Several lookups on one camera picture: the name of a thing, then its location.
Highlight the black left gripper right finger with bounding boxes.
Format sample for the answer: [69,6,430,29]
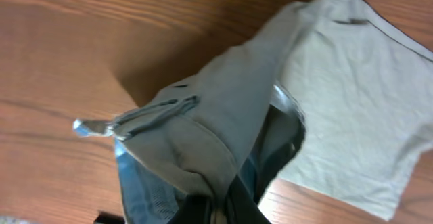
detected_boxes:
[229,177,271,224]

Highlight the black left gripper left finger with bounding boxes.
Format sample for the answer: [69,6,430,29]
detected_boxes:
[168,196,212,224]

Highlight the light khaki shorts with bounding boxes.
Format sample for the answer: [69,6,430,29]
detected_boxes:
[72,0,433,224]

